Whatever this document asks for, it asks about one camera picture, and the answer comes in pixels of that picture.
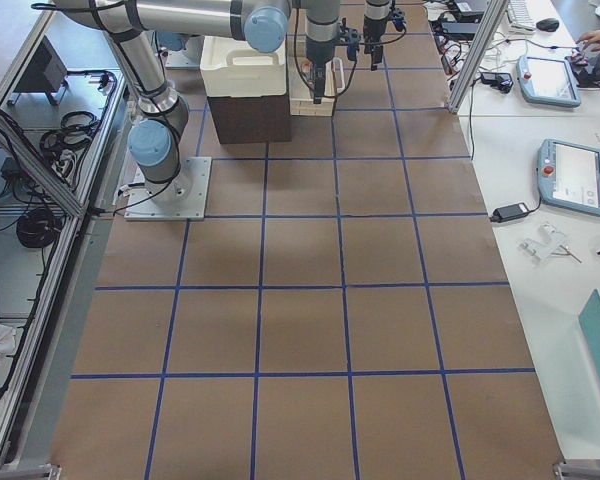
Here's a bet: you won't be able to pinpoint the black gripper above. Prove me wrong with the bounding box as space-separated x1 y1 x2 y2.
305 17 361 104
363 11 406 71

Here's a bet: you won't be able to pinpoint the grey orange handled scissors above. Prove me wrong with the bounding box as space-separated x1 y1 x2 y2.
300 59 313 87

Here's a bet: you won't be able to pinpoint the white drawer handle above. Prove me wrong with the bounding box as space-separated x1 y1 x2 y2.
332 57 347 94

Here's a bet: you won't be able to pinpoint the wooden drawer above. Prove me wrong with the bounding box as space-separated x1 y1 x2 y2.
288 55 335 117

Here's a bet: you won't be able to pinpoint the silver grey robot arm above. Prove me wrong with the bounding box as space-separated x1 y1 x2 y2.
32 1 360 200
363 0 407 71

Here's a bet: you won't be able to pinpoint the white foam tray box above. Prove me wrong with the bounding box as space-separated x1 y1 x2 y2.
200 36 287 98

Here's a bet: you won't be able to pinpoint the black computer mouse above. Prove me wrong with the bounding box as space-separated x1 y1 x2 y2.
535 17 560 32

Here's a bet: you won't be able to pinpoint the blue teach pendant far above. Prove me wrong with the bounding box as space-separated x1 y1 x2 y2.
516 55 581 108

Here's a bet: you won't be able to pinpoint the blue teach pendant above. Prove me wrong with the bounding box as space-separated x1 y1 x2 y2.
516 55 581 108
537 139 600 217

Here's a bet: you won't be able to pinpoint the black power adapter brick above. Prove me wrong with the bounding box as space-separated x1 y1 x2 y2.
490 202 530 223

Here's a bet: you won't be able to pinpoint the blue teach pendant near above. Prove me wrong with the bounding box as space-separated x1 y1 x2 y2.
537 139 600 217

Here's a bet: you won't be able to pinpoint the aluminium frame post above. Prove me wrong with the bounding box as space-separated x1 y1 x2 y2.
447 0 509 114

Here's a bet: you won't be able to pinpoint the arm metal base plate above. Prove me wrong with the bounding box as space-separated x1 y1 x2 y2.
123 157 212 221

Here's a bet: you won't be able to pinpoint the coiled black cables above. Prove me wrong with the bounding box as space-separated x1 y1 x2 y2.
39 110 103 160

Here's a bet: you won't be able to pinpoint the black monitor under frame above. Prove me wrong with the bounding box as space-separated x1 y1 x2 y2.
7 36 68 106

